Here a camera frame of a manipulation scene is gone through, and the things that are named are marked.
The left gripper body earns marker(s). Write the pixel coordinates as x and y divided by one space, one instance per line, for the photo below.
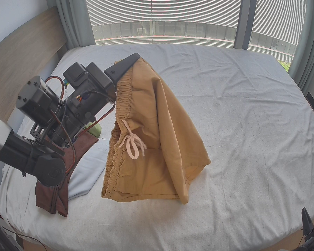
99 87

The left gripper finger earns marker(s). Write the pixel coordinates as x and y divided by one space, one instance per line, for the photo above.
123 65

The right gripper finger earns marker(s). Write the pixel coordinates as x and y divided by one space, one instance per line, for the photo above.
307 225

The tan shorts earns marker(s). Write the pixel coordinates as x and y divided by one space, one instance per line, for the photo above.
159 140

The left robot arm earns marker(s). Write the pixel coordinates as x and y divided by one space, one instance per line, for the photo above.
39 98

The bed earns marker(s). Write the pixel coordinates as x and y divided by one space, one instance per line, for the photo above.
225 114

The green garment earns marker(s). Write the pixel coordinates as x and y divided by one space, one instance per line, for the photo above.
95 130

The blue-green curtain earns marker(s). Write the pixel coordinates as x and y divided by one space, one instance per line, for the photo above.
73 14
310 48

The window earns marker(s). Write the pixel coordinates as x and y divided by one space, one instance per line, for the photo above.
172 9

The white garment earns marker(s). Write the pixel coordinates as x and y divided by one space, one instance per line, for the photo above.
86 171

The brown garment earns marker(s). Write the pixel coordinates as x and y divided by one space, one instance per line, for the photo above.
51 200

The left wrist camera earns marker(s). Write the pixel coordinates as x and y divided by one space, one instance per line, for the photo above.
74 74

